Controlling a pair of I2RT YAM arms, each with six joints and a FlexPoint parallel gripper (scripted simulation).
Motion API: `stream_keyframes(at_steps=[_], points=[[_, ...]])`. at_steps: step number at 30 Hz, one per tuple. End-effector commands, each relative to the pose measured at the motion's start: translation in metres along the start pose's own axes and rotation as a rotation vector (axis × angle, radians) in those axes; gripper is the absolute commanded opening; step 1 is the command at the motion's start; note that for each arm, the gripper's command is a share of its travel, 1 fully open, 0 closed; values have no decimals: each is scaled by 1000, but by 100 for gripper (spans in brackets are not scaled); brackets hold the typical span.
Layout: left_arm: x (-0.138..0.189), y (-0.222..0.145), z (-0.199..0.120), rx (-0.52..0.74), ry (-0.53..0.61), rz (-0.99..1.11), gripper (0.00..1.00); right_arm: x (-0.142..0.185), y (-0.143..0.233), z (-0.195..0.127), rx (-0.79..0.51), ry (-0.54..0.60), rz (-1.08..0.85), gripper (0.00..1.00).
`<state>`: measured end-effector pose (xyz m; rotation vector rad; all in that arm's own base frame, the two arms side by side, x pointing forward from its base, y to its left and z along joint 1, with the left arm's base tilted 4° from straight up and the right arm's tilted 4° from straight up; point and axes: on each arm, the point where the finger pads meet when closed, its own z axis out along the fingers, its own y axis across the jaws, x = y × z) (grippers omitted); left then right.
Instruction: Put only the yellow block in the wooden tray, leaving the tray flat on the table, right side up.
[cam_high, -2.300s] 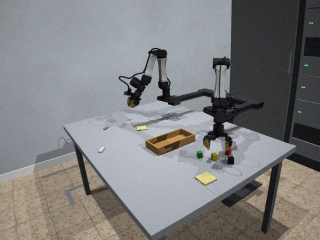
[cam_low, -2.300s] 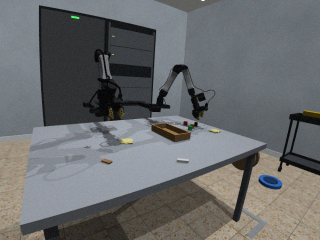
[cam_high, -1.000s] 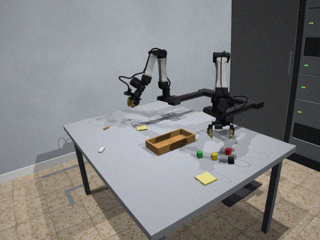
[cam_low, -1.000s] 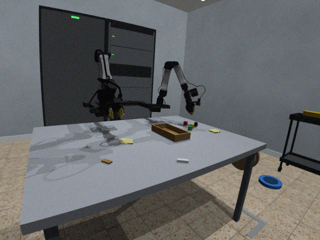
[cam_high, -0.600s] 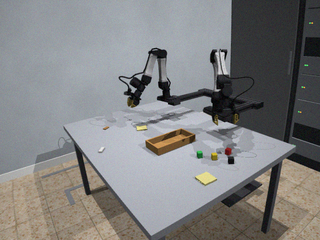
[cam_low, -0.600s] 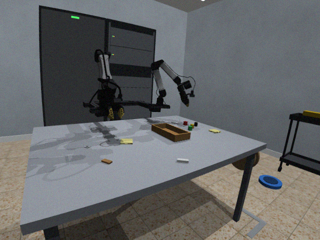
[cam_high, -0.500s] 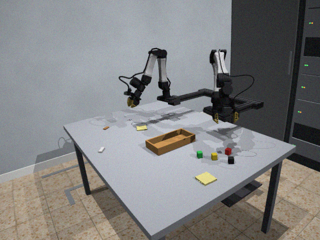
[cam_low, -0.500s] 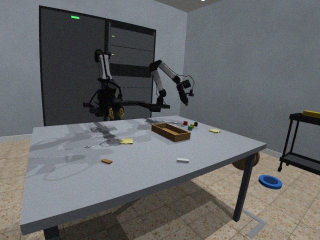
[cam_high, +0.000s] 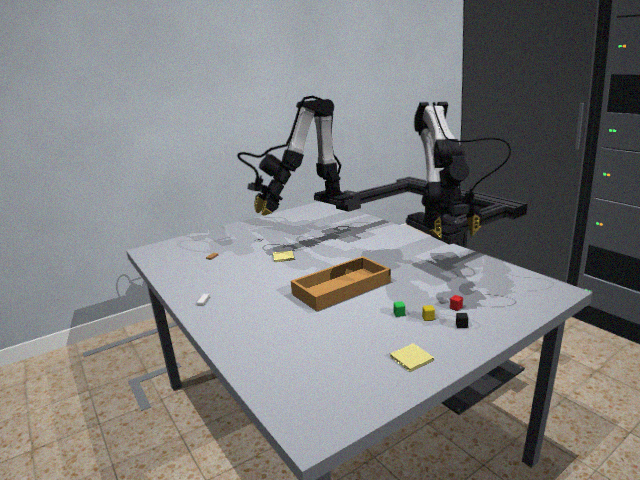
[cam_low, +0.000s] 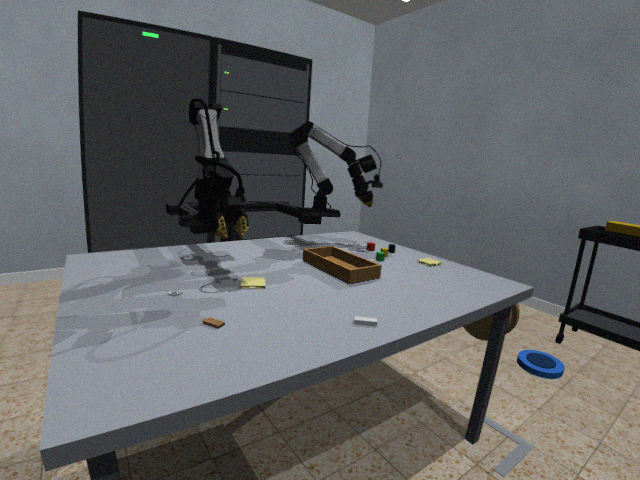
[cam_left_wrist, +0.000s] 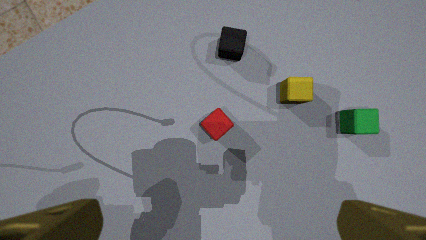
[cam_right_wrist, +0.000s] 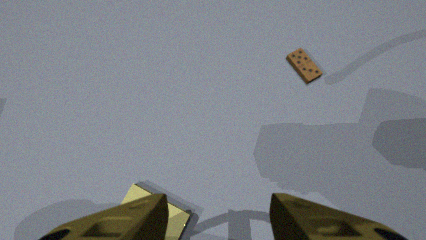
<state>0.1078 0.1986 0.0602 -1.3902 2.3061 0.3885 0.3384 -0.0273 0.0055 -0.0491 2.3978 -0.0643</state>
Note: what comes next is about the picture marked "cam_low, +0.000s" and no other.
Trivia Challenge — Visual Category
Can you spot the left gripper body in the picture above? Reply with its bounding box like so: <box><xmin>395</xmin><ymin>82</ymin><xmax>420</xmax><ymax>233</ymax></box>
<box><xmin>352</xmin><ymin>176</ymin><xmax>373</xmax><ymax>204</ymax></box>

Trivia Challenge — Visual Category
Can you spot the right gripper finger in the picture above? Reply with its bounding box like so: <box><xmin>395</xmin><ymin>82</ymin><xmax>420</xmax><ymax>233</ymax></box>
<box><xmin>234</xmin><ymin>215</ymin><xmax>249</xmax><ymax>238</ymax></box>
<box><xmin>215</xmin><ymin>216</ymin><xmax>228</xmax><ymax>239</ymax></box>

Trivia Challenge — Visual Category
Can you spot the tan domino tile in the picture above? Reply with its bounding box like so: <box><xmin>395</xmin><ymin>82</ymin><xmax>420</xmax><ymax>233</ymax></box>
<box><xmin>203</xmin><ymin>317</ymin><xmax>225</xmax><ymax>329</ymax></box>

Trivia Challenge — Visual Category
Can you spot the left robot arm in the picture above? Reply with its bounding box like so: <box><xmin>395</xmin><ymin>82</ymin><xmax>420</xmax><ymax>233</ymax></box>
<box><xmin>290</xmin><ymin>121</ymin><xmax>377</xmax><ymax>213</ymax></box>

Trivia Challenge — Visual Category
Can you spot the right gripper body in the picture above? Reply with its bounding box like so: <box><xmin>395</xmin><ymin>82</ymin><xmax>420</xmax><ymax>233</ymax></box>
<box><xmin>208</xmin><ymin>193</ymin><xmax>249</xmax><ymax>234</ymax></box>

